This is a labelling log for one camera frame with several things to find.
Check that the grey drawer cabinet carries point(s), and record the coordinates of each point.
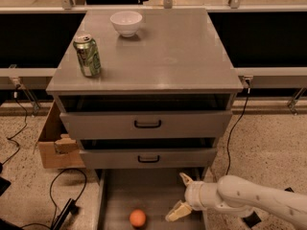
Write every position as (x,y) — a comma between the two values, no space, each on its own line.
(175,62)

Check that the black bar device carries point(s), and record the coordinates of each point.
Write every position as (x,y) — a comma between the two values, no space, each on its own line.
(69,208)

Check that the black caster leg right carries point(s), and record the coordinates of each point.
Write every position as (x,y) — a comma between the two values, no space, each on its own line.
(289,189)

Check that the grey open bottom drawer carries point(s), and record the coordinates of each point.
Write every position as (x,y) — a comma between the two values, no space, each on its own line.
(154,191)

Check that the grey middle drawer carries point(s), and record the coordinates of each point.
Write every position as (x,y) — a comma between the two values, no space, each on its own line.
(147,158)

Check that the white bowl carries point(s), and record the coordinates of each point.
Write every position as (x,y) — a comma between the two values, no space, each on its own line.
(126,23)

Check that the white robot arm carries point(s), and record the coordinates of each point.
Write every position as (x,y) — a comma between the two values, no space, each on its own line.
(233,195)

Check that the green soda can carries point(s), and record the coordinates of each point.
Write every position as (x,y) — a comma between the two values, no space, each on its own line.
(88,55)

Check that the black power adapter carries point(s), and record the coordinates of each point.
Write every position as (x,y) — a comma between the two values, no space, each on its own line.
(251,220)

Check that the grey top drawer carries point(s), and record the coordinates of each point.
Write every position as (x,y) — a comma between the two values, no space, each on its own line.
(146,125)

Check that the orange fruit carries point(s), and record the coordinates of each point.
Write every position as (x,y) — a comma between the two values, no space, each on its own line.
(137,218)

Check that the cardboard box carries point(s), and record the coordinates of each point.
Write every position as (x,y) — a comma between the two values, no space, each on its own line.
(57,150)

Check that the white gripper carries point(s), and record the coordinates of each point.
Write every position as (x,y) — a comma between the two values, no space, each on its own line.
(194,195)

